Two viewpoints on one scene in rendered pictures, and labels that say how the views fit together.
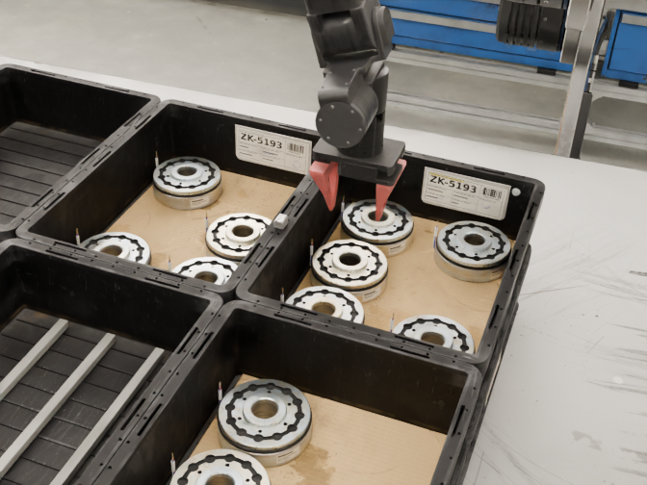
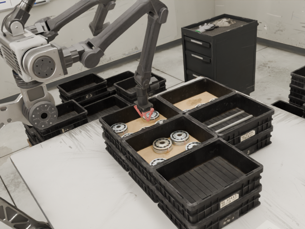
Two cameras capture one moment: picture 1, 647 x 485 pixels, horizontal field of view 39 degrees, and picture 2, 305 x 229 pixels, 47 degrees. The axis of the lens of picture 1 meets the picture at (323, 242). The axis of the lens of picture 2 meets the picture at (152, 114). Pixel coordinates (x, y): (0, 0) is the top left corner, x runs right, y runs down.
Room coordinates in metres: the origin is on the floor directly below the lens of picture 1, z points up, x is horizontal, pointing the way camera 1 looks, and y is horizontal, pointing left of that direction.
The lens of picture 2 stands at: (2.17, 1.14, 1.93)
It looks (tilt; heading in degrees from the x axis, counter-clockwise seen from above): 30 degrees down; 223
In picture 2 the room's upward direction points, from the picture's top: 7 degrees counter-clockwise
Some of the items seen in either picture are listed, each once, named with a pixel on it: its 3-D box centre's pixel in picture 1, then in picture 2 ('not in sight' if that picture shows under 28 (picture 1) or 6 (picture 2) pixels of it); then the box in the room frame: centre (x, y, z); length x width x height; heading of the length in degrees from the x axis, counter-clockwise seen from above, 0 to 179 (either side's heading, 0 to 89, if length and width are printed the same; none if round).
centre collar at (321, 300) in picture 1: (323, 310); not in sight; (0.86, 0.00, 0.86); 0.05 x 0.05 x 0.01
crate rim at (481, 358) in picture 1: (402, 240); (140, 117); (0.94, -0.10, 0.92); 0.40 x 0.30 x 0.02; 161
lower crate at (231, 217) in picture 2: not in sight; (208, 196); (1.14, 0.47, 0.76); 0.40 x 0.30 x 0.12; 161
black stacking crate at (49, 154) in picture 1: (12, 172); (207, 178); (1.14, 0.47, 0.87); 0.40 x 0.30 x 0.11; 161
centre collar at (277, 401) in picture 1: (264, 410); not in sight; (0.69, 0.06, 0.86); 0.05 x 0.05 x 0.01
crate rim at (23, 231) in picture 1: (193, 188); (169, 140); (1.04, 0.18, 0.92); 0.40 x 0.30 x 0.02; 161
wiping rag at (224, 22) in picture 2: not in sight; (223, 22); (-0.96, -0.64, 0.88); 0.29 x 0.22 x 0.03; 165
